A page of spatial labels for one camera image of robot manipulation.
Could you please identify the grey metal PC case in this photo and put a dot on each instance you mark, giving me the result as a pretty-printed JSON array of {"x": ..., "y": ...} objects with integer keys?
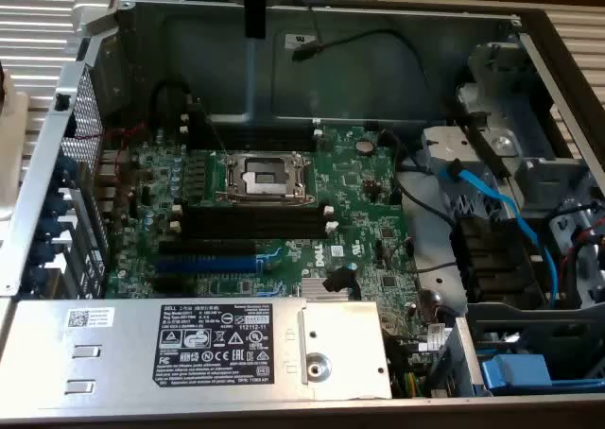
[{"x": 354, "y": 84}]

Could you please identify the thin steel locking lever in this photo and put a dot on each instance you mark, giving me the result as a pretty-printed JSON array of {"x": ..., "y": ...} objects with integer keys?
[{"x": 218, "y": 136}]

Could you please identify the steel CPU socket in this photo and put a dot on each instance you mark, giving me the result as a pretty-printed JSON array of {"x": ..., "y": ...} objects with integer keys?
[{"x": 264, "y": 178}]

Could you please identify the round coin battery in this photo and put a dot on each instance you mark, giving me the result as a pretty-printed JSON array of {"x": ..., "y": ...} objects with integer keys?
[{"x": 365, "y": 146}]

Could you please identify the small black plastic clip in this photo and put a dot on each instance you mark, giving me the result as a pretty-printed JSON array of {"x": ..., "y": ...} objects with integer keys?
[{"x": 62, "y": 102}]

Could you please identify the green motherboard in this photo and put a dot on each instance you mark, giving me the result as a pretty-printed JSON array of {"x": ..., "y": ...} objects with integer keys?
[{"x": 350, "y": 197}]

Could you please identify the long black expansion slot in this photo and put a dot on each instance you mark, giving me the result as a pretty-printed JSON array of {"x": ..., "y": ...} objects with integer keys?
[{"x": 208, "y": 247}]

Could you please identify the dark blue retainer clip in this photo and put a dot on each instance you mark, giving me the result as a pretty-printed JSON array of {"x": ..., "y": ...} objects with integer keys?
[
  {"x": 37, "y": 278},
  {"x": 47, "y": 228},
  {"x": 66, "y": 169}
]

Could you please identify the blue expansion slot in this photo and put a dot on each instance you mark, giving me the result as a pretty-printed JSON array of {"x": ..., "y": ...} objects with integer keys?
[{"x": 208, "y": 263}]

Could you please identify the grey metal disk bay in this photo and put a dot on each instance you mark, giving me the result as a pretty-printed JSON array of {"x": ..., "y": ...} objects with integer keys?
[{"x": 510, "y": 98}]

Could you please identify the silver finned heatsink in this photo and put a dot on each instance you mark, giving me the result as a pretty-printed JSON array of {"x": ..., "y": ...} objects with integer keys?
[{"x": 312, "y": 289}]

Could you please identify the short black expansion slot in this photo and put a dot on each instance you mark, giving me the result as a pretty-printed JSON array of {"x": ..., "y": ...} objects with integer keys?
[{"x": 167, "y": 284}]

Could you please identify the silver power supply black label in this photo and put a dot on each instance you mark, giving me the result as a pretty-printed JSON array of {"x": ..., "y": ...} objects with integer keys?
[{"x": 118, "y": 353}]

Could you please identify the blue plastic drive carrier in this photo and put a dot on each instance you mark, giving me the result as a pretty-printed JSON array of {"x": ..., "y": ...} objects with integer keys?
[{"x": 515, "y": 372}]

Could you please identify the aluminium corner bracket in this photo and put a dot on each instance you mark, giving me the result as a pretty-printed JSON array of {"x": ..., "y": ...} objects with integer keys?
[{"x": 92, "y": 4}]

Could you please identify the black ribbed plastic bracket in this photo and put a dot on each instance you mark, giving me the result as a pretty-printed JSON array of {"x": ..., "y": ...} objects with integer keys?
[{"x": 491, "y": 259}]

